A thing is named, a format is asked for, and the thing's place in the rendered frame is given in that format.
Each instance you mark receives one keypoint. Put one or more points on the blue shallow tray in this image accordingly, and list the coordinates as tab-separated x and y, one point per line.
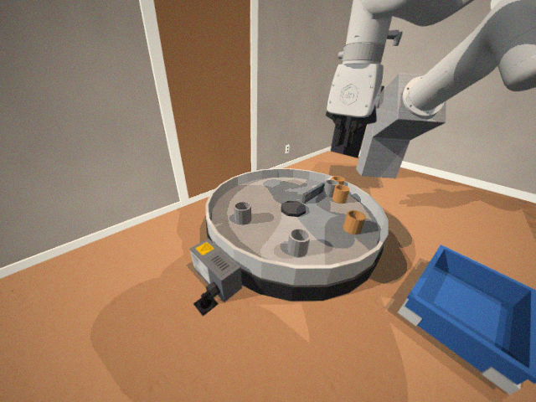
486	308

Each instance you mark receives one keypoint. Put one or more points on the bronze bushing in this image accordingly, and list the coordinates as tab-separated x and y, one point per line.
354	221
340	179
340	196

